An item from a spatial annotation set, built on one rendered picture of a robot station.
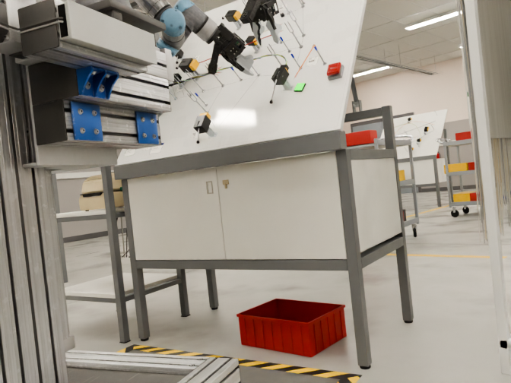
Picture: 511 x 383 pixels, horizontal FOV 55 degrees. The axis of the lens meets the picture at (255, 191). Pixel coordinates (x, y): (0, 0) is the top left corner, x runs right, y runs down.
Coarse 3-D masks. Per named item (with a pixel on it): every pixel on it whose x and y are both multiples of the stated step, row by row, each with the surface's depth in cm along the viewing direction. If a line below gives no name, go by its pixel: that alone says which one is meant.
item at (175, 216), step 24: (216, 168) 206; (144, 192) 230; (168, 192) 222; (192, 192) 214; (216, 192) 206; (144, 216) 231; (168, 216) 223; (192, 216) 215; (216, 216) 207; (144, 240) 232; (168, 240) 224; (192, 240) 216; (216, 240) 208
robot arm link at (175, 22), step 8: (136, 0) 150; (144, 0) 149; (152, 0) 149; (160, 0) 149; (144, 8) 150; (152, 8) 149; (160, 8) 149; (168, 8) 148; (152, 16) 151; (160, 16) 149; (168, 16) 148; (176, 16) 148; (168, 24) 148; (176, 24) 148; (184, 24) 150; (168, 32) 149; (176, 32) 149; (184, 32) 156; (168, 40) 158; (176, 40) 157
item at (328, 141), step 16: (256, 144) 189; (272, 144) 185; (288, 144) 181; (304, 144) 178; (320, 144) 174; (336, 144) 171; (160, 160) 217; (176, 160) 212; (192, 160) 207; (208, 160) 202; (224, 160) 198; (240, 160) 193; (256, 160) 191; (128, 176) 229
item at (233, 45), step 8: (216, 32) 168; (224, 32) 169; (208, 40) 169; (216, 40) 171; (224, 40) 171; (232, 40) 169; (240, 40) 174; (224, 48) 172; (232, 48) 172; (240, 48) 172; (224, 56) 172; (232, 56) 173
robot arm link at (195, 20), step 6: (180, 0) 162; (186, 0) 163; (174, 6) 165; (180, 6) 162; (186, 6) 162; (192, 6) 163; (186, 12) 163; (192, 12) 163; (198, 12) 164; (186, 18) 163; (192, 18) 164; (198, 18) 164; (204, 18) 165; (186, 24) 163; (192, 24) 165; (198, 24) 165; (204, 24) 166; (192, 30) 167; (198, 30) 166
